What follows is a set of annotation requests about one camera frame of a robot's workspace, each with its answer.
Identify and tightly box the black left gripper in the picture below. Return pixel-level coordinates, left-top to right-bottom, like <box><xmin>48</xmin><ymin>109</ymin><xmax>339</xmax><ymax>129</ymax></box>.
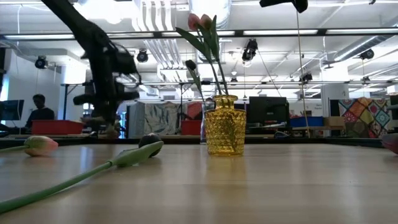
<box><xmin>73</xmin><ymin>43</ymin><xmax>141</xmax><ymax>138</ymax></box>

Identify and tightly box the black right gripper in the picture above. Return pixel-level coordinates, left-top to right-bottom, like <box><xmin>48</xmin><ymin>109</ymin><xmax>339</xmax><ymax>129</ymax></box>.
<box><xmin>259</xmin><ymin>0</ymin><xmax>308</xmax><ymax>14</ymax></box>

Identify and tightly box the black artificial tulip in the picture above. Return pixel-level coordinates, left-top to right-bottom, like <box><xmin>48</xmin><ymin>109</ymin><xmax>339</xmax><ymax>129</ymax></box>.
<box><xmin>0</xmin><ymin>133</ymin><xmax>165</xmax><ymax>215</ymax></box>
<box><xmin>185</xmin><ymin>59</ymin><xmax>206</xmax><ymax>103</ymax></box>

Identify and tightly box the pink artificial tulip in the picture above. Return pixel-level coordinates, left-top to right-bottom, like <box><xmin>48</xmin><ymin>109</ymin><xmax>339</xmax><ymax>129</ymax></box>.
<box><xmin>175</xmin><ymin>12</ymin><xmax>224</xmax><ymax>96</ymax></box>
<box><xmin>0</xmin><ymin>135</ymin><xmax>59</xmax><ymax>157</ymax></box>
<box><xmin>200</xmin><ymin>14</ymin><xmax>230</xmax><ymax>96</ymax></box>

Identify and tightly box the clear glass vase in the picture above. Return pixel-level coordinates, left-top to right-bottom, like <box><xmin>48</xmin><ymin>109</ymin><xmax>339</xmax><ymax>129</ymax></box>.
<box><xmin>200</xmin><ymin>100</ymin><xmax>217</xmax><ymax>144</ymax></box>

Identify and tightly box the yellow textured glass vase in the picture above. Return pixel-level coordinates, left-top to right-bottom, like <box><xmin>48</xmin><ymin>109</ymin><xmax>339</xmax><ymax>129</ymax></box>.
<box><xmin>204</xmin><ymin>94</ymin><xmax>248</xmax><ymax>157</ymax></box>

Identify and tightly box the grey patterned fabric cover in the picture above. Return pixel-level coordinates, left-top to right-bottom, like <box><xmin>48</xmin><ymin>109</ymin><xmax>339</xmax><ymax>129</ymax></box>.
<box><xmin>128</xmin><ymin>101</ymin><xmax>187</xmax><ymax>138</ymax></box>

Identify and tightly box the red plastic bin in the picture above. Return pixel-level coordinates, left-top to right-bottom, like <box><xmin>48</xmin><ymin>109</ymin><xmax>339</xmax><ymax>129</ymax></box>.
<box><xmin>180</xmin><ymin>119</ymin><xmax>203</xmax><ymax>136</ymax></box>
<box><xmin>30</xmin><ymin>119</ymin><xmax>85</xmax><ymax>136</ymax></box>

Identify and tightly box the black overhead light bar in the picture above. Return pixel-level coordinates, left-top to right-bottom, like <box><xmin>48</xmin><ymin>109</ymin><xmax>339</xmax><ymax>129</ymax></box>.
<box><xmin>0</xmin><ymin>27</ymin><xmax>398</xmax><ymax>41</ymax></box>

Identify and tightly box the person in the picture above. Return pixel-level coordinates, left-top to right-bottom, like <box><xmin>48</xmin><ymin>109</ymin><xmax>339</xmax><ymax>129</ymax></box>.
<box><xmin>24</xmin><ymin>93</ymin><xmax>55</xmax><ymax>129</ymax></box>

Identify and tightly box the black computer monitor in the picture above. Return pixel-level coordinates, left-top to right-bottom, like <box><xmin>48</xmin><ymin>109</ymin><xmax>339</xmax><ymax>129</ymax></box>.
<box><xmin>0</xmin><ymin>99</ymin><xmax>25</xmax><ymax>121</ymax></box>
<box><xmin>248</xmin><ymin>96</ymin><xmax>289</xmax><ymax>124</ymax></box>

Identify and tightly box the blue plastic bin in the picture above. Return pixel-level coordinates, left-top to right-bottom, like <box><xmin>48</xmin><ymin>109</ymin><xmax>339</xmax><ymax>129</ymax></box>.
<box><xmin>289</xmin><ymin>116</ymin><xmax>325</xmax><ymax>128</ymax></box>

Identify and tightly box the brown cardboard box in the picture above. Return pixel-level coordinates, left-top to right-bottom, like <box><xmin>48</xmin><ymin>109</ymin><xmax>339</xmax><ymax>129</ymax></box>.
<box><xmin>323</xmin><ymin>116</ymin><xmax>346</xmax><ymax>128</ymax></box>

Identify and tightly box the colourful patchwork quilt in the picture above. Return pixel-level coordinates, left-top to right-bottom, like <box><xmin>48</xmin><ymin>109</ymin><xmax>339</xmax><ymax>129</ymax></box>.
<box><xmin>338</xmin><ymin>97</ymin><xmax>392</xmax><ymax>139</ymax></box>

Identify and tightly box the dark red artificial tulip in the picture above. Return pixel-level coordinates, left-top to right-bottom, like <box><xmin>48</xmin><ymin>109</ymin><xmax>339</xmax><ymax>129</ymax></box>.
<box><xmin>381</xmin><ymin>133</ymin><xmax>398</xmax><ymax>156</ymax></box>

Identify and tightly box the black background rig frame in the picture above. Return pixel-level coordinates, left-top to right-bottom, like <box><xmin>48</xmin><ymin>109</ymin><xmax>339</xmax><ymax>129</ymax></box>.
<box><xmin>60</xmin><ymin>82</ymin><xmax>94</xmax><ymax>138</ymax></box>

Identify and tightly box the thin hanging cord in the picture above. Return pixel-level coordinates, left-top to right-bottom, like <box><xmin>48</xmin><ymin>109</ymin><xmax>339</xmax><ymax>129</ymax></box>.
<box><xmin>295</xmin><ymin>11</ymin><xmax>310</xmax><ymax>138</ymax></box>

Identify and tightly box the black aluminium table frame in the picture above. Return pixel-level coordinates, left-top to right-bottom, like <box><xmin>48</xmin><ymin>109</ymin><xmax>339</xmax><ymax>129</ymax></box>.
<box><xmin>0</xmin><ymin>136</ymin><xmax>384</xmax><ymax>149</ymax></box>

